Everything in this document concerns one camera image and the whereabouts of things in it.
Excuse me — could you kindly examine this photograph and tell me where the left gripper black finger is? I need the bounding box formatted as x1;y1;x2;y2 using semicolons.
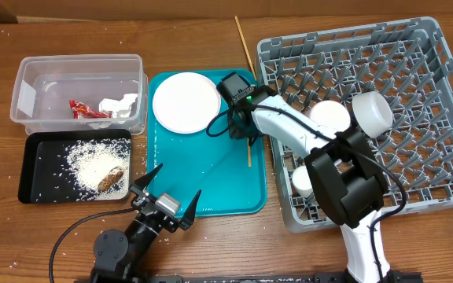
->
179;189;201;230
134;164;163;189

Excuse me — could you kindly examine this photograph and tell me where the large white plate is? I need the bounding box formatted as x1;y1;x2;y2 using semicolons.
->
153;72;222;134

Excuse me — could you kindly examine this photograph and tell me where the white paper cup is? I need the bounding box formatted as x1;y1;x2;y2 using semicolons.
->
291;166;314;198

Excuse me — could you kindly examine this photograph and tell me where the small pink bowl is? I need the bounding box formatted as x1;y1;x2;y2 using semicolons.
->
308;100;351;131

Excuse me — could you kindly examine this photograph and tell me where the red snack wrapper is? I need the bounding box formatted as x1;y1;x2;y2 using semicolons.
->
69;100;112;119

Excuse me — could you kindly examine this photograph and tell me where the grey bowl with rice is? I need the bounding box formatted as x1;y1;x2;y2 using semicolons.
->
352;91;393;138

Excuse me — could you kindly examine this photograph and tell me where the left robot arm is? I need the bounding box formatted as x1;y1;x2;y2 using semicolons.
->
89;165;201;282

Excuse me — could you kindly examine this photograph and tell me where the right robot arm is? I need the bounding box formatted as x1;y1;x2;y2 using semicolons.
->
216;72;393;282

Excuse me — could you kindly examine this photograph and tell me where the grey dishwasher rack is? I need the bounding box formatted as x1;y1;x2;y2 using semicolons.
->
257;17;453;213

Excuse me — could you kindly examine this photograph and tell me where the brown food scrap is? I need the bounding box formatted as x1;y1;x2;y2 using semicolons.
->
98;167;124;192

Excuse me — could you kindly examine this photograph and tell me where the teal plastic tray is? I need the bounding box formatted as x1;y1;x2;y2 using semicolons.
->
145;68;267;219

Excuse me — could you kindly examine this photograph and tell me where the white rice pile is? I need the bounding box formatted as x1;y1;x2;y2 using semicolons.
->
57;138;131;201

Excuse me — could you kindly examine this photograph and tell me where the crumpled white napkin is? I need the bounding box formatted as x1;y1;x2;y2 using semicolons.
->
98;94;138;118

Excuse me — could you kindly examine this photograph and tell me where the black plastic tray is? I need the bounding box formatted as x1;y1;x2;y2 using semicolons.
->
18;129;131;204

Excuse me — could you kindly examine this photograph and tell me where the clear plastic bin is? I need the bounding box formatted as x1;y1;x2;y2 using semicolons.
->
9;54;148;135

